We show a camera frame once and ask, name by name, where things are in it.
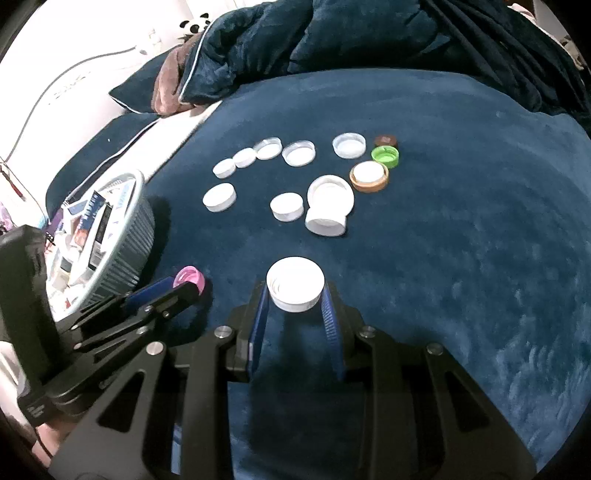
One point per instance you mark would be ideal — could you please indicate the clear rimmed white lid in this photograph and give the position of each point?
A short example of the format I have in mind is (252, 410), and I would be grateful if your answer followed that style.
(348, 145)
(299, 153)

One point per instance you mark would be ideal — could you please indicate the panda plush toy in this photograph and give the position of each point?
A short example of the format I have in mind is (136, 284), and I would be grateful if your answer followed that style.
(194, 28)

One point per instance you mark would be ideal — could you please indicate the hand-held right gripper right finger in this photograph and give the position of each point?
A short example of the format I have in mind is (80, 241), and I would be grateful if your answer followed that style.
(332, 323)

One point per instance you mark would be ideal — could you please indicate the round light blue basket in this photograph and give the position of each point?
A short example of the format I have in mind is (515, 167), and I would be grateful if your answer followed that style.
(127, 258)

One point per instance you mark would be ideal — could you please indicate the dark blue plush bedspread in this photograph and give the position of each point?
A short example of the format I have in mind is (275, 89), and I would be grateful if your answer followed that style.
(415, 277)

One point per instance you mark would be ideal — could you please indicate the blue and white medicine box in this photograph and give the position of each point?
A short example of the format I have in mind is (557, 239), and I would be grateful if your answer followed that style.
(94, 210)

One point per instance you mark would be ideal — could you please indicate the small white bottle cap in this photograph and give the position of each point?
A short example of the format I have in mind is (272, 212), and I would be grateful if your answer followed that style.
(244, 158)
(224, 168)

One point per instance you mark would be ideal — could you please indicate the green bottle cap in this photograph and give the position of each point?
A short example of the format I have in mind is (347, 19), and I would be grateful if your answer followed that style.
(386, 156)

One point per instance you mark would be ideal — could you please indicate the gold rimmed white cap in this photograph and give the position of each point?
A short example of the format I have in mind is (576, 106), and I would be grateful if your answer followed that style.
(369, 177)

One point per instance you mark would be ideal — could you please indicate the brown plush cloth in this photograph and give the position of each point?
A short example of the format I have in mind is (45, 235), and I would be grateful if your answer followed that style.
(168, 90)

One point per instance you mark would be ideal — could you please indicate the dark blue plush quilt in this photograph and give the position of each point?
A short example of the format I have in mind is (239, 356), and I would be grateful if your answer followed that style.
(300, 41)

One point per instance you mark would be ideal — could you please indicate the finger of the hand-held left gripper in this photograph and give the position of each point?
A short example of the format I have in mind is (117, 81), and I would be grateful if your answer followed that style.
(150, 290)
(180, 297)

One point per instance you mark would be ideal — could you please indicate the small dark brown cap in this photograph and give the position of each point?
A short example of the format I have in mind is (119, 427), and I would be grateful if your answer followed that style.
(386, 140)

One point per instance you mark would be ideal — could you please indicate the white threaded bottle cap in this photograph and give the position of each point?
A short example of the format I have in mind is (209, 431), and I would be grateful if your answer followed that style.
(295, 284)

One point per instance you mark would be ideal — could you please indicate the large white jar lid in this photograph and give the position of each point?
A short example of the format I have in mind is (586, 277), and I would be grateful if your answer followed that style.
(330, 191)

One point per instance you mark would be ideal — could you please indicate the dark blue piped pillow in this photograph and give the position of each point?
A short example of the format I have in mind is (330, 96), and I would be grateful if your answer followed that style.
(134, 87)
(92, 147)

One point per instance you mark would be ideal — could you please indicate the pink bottle cap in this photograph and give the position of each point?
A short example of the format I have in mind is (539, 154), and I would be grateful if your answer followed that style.
(187, 277)

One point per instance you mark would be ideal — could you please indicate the tall white jar cap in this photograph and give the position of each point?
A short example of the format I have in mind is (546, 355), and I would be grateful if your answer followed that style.
(325, 225)

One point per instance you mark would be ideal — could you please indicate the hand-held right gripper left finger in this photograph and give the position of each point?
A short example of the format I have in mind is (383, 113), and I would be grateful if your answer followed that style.
(258, 318)

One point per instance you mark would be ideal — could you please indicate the clear rimmed white cap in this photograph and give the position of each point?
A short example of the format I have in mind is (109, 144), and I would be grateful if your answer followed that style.
(268, 148)

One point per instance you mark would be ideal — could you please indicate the white bed headboard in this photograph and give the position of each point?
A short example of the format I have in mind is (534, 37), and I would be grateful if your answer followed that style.
(69, 106)

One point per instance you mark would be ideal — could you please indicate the black clothing pile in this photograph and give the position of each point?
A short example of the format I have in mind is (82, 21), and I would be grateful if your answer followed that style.
(498, 60)

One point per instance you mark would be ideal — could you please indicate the medicine box with orange print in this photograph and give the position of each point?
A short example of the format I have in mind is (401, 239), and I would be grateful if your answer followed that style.
(81, 237)

